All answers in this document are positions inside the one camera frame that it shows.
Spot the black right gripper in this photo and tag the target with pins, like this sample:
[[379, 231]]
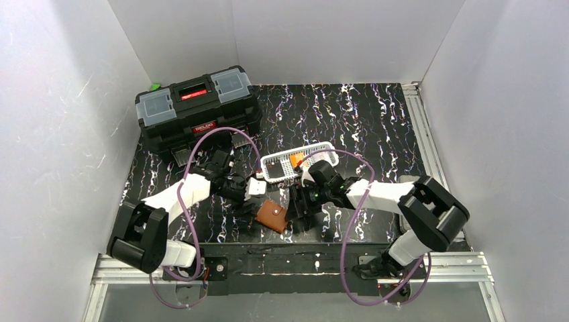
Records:
[[304, 203]]

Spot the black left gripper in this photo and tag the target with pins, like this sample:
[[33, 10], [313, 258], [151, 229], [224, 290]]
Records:
[[242, 195]]

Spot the black credit card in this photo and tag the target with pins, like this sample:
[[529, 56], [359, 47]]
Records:
[[276, 170]]

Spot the brown leather card holder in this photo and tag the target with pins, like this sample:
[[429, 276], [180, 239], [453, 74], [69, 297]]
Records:
[[272, 216]]

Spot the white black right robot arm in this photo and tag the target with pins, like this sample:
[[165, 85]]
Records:
[[383, 196]]

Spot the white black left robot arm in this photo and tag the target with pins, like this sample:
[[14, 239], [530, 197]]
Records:
[[139, 237]]

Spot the white credit card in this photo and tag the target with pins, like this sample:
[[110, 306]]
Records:
[[319, 156]]

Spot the orange credit card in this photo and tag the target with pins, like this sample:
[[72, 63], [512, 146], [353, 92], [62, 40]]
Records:
[[296, 159]]

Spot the white plastic basket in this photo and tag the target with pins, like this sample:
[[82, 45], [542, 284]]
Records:
[[283, 157]]

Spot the black plastic toolbox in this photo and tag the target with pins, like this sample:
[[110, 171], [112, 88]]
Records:
[[172, 119]]

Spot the grey plastic case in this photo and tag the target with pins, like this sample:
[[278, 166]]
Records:
[[431, 212]]

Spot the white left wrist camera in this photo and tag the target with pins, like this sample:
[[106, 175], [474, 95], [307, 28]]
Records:
[[255, 187]]

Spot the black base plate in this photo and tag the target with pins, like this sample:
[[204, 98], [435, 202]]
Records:
[[274, 268]]

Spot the aluminium frame rail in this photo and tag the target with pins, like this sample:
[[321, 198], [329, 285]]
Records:
[[423, 134]]

